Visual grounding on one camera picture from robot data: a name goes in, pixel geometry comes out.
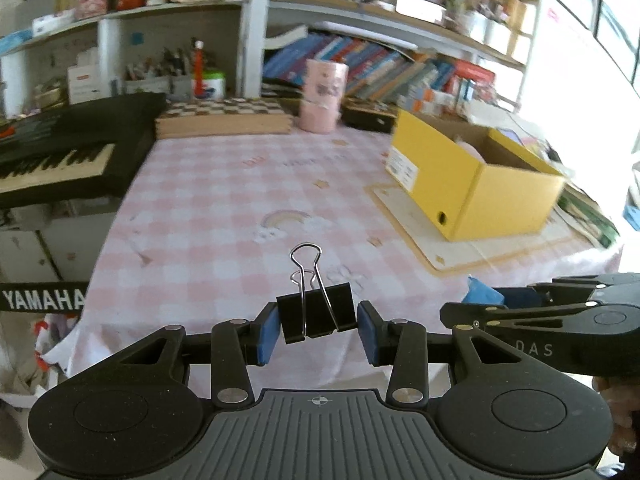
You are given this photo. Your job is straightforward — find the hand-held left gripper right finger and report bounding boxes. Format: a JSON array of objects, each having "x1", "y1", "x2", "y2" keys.
[{"x1": 357, "y1": 300, "x2": 521, "y2": 406}]

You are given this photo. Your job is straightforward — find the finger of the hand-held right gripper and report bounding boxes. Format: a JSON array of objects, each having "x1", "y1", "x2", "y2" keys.
[
  {"x1": 440, "y1": 302, "x2": 596, "y2": 333},
  {"x1": 502, "y1": 272, "x2": 640, "y2": 307}
]

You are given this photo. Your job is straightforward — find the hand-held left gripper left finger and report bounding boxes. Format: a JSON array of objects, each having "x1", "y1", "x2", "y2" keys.
[{"x1": 120, "y1": 302, "x2": 279, "y2": 407}]

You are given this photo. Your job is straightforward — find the blue plastic piece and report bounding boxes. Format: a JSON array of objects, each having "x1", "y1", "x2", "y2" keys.
[{"x1": 462, "y1": 276, "x2": 507, "y2": 307}]

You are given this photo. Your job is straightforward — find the black binder clip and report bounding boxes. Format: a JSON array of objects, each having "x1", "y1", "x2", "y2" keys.
[{"x1": 276, "y1": 243, "x2": 357, "y2": 345}]

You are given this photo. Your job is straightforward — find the yellow cardboard box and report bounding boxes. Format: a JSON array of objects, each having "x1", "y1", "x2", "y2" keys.
[{"x1": 385, "y1": 110, "x2": 568, "y2": 242}]

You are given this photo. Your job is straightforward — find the pink checked desktop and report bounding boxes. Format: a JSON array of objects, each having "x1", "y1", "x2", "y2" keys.
[{"x1": 67, "y1": 110, "x2": 626, "y2": 381}]

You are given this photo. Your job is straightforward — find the person's right hand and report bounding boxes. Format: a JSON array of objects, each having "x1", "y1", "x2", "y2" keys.
[{"x1": 592, "y1": 375, "x2": 640, "y2": 453}]

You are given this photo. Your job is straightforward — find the green book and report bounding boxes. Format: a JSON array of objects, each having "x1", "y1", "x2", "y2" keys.
[{"x1": 557, "y1": 185, "x2": 621, "y2": 250}]

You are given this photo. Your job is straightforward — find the black case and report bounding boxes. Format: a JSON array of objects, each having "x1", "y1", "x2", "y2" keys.
[{"x1": 344, "y1": 102, "x2": 399, "y2": 134}]

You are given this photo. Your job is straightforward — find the wooden chessboard box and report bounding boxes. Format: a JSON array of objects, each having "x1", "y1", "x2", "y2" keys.
[{"x1": 155, "y1": 99, "x2": 294, "y2": 139}]

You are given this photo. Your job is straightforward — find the pink cup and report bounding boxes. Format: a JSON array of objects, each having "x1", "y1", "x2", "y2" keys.
[{"x1": 299, "y1": 59, "x2": 348, "y2": 133}]

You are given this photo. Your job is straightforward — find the white green container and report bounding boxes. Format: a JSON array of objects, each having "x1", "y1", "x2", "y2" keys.
[{"x1": 197, "y1": 71, "x2": 226, "y2": 100}]

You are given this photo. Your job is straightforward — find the row of books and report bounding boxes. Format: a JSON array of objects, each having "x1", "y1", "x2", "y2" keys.
[{"x1": 262, "y1": 32, "x2": 496, "y2": 108}]

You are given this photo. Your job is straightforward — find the black piano keyboard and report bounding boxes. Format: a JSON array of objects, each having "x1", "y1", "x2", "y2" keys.
[{"x1": 0, "y1": 92, "x2": 168, "y2": 211}]

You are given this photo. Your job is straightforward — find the white bookshelf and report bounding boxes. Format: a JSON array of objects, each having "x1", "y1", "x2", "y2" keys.
[{"x1": 0, "y1": 0, "x2": 543, "y2": 111}]

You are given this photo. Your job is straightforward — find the white box red label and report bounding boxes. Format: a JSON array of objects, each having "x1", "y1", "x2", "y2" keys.
[{"x1": 67, "y1": 65, "x2": 101, "y2": 104}]

